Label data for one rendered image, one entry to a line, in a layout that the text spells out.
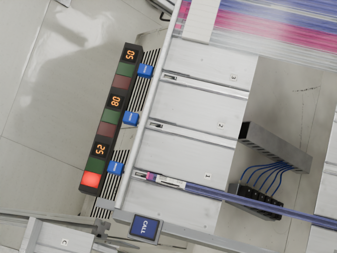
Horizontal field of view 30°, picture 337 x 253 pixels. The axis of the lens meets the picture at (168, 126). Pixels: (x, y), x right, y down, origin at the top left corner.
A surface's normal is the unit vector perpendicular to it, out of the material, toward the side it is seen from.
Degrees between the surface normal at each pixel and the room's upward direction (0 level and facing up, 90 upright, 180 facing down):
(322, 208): 44
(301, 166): 0
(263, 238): 0
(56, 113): 0
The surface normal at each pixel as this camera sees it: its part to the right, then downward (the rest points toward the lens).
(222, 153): -0.05, -0.30
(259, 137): 0.63, -0.05
